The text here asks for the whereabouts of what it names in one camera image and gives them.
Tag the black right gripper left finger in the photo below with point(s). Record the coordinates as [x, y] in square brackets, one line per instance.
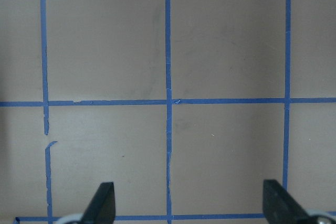
[101, 209]

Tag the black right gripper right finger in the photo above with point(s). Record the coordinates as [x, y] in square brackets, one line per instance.
[280, 208]

